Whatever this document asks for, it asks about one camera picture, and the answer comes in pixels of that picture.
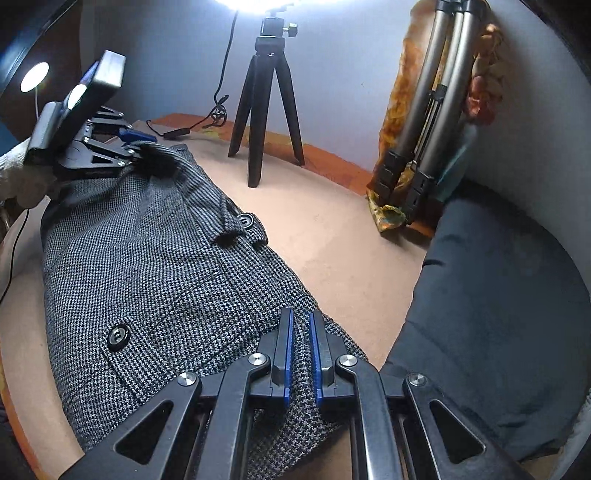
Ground small round white lamp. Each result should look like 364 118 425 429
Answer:
19 61 51 93

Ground grey houndstooth pants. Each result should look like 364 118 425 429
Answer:
41 143 370 480

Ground dark blue garment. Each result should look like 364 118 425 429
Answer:
381 182 591 463

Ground thin black cable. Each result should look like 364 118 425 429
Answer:
0 207 29 305

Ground black ring light cable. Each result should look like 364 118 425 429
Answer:
147 9 239 140

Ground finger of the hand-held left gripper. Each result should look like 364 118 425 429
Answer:
74 137 144 169
88 106 154 145

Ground small black tripod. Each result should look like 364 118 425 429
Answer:
228 17 306 188

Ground orange patterned cloth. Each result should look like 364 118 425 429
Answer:
366 0 507 237

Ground white ring light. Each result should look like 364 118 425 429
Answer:
221 0 298 14

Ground beige blanket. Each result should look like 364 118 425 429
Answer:
0 117 444 480

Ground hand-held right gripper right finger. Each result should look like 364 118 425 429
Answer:
308 310 534 480

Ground person's left hand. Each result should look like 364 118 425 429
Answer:
0 137 64 209

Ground folded silver tripod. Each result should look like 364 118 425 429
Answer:
367 0 485 227

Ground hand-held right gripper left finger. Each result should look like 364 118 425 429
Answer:
58 308 296 480

